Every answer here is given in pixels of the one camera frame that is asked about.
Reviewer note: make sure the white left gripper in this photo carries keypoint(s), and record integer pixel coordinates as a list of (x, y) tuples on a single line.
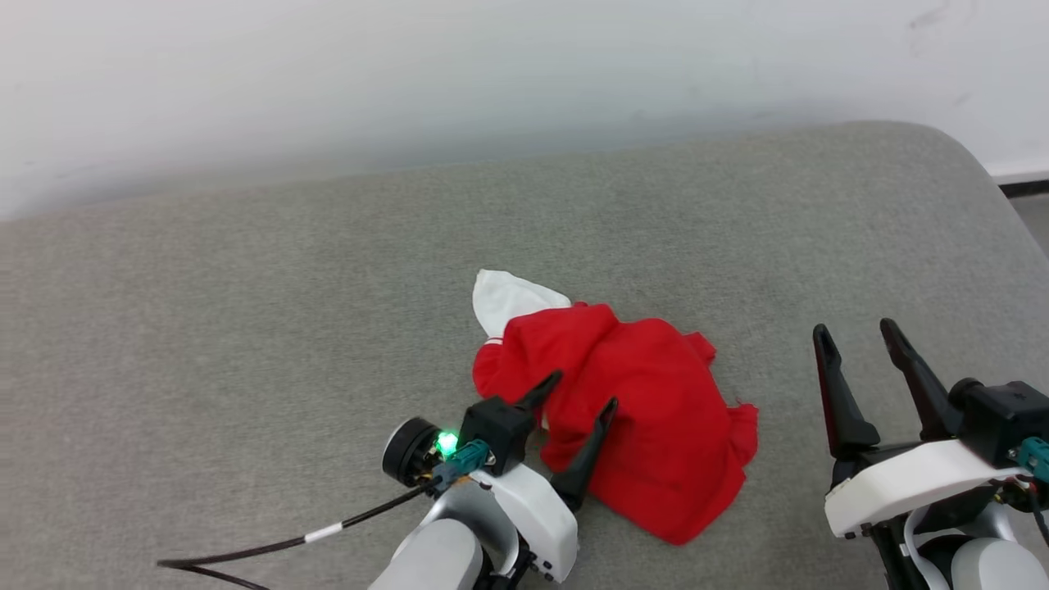
[(545, 524)]

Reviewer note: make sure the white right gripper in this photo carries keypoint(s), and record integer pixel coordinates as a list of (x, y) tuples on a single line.
[(901, 483)]

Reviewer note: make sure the red jersey number 23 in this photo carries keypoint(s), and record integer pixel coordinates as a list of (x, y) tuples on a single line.
[(656, 410)]

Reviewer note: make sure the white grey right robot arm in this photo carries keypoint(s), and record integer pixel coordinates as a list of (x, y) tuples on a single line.
[(983, 569)]

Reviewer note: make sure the black round left gripper motor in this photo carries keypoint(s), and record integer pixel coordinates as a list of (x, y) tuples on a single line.
[(406, 451)]

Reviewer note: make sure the black skirting strip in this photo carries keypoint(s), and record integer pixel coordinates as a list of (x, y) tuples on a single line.
[(1028, 188)]

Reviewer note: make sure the grey fabric sofa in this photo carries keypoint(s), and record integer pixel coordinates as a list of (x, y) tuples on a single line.
[(246, 328)]

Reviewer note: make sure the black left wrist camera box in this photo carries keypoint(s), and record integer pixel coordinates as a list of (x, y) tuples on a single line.
[(492, 426)]

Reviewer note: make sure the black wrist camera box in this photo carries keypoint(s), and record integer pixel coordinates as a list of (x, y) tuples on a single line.
[(492, 426), (1000, 418)]

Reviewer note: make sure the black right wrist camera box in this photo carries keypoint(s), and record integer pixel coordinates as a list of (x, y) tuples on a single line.
[(1000, 418)]

